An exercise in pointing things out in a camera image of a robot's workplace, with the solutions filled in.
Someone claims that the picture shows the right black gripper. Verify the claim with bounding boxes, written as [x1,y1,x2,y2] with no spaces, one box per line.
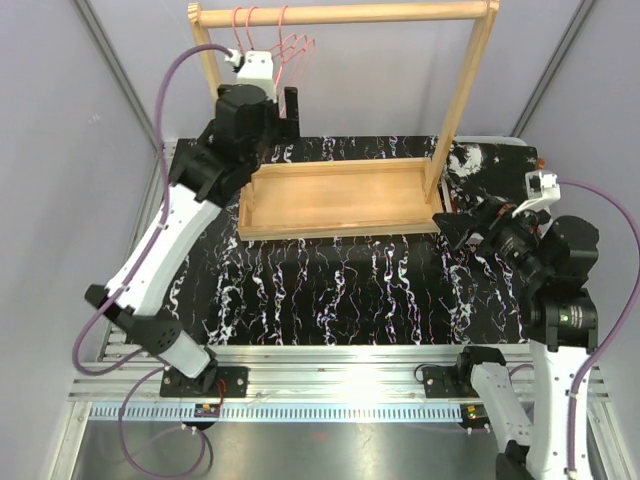
[435,196,552,284]

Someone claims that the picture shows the black white patterned trousers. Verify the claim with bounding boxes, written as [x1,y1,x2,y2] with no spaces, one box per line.
[444,142,538,212]

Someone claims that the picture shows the pink wire hanger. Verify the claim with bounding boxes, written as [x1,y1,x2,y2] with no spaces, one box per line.
[248,5,313,64]
[231,6,254,53]
[275,5,316,88]

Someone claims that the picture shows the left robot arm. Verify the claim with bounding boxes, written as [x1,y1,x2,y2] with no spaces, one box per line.
[85,84,299,397]

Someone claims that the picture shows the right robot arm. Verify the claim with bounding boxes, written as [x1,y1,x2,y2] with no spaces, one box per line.
[434,202,599,479]

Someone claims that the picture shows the wooden clothes rack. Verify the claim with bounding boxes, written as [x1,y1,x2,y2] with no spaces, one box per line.
[188,1,499,240]

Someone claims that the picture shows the white plastic basket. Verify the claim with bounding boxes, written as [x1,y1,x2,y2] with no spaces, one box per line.
[454,135,527,147]

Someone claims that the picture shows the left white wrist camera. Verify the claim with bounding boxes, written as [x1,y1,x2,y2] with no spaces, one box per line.
[224,49,277,103]

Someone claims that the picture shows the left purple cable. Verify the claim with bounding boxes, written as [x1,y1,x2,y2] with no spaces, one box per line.
[72,43,234,376]

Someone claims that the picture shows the aluminium mounting rail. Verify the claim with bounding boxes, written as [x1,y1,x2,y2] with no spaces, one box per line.
[69,343,611,401]

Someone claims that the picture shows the white slotted cable duct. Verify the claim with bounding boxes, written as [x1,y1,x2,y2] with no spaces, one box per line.
[89,402,462,423]

